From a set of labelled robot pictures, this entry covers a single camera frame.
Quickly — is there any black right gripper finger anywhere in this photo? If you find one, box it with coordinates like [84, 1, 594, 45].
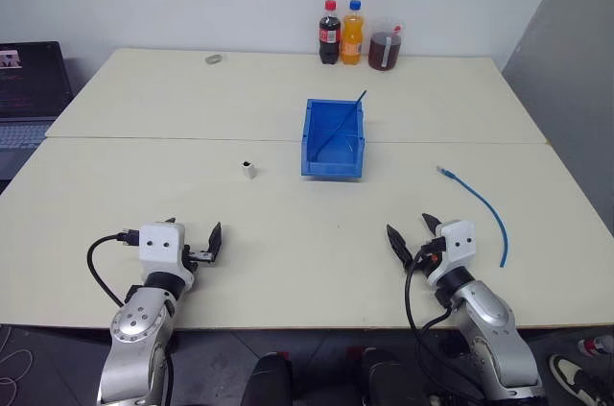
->
[420, 212, 443, 238]
[386, 223, 414, 275]

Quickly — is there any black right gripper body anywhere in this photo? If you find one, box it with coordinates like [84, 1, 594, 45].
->
[412, 234, 450, 278]

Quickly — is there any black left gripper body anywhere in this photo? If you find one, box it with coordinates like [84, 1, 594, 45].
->
[183, 243, 215, 269]

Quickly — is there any blue plastic bin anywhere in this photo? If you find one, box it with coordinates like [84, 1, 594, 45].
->
[299, 97, 367, 180]

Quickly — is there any dark rounded shape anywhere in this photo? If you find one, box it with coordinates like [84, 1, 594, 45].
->
[239, 351, 295, 406]
[359, 346, 410, 406]

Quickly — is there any clear jar dark liquid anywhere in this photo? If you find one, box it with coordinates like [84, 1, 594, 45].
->
[367, 16, 407, 73]

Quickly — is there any black white shoe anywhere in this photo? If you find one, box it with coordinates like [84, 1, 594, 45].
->
[547, 353, 611, 406]

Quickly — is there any white red bottle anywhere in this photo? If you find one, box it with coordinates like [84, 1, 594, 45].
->
[577, 334, 614, 357]

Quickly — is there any grey laptop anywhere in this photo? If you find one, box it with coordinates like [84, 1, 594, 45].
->
[0, 40, 75, 182]

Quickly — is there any orange soda bottle blue cap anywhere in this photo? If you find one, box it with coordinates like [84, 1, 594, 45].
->
[339, 0, 365, 66]

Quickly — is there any cola bottle red cap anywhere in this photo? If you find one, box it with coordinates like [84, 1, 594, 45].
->
[317, 0, 342, 66]

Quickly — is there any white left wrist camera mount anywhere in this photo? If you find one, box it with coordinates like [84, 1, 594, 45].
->
[138, 222, 197, 291]

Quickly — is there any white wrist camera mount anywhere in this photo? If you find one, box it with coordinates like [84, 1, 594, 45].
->
[425, 219, 477, 288]
[138, 222, 197, 291]

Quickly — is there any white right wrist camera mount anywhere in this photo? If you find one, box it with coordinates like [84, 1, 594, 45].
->
[425, 219, 477, 288]

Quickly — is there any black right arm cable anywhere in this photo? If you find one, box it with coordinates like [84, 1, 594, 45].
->
[404, 245, 481, 406]

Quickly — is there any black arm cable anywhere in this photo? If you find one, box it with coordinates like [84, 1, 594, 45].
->
[86, 227, 141, 309]
[404, 245, 481, 406]

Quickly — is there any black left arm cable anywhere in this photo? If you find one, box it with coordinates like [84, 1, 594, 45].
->
[86, 227, 141, 309]

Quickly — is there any thin blue cable piece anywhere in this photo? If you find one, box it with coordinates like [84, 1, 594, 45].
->
[312, 86, 368, 159]

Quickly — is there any thin white floor cable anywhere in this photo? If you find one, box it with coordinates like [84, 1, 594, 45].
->
[0, 327, 34, 406]

